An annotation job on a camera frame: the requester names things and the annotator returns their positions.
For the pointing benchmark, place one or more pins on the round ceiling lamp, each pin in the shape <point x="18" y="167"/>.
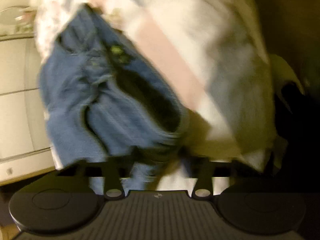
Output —
<point x="16" y="15"/>

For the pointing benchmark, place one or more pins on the white wardrobe with panel doors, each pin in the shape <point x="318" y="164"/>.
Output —
<point x="25" y="148"/>

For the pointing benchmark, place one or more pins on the blue denim jeans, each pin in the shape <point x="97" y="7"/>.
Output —
<point x="105" y="99"/>

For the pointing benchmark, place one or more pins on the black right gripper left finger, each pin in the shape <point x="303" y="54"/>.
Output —
<point x="112" y="170"/>

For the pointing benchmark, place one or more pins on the pink grey checkered bed sheet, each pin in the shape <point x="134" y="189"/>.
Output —
<point x="209" y="52"/>

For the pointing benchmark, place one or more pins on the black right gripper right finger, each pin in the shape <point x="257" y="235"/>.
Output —
<point x="204" y="170"/>

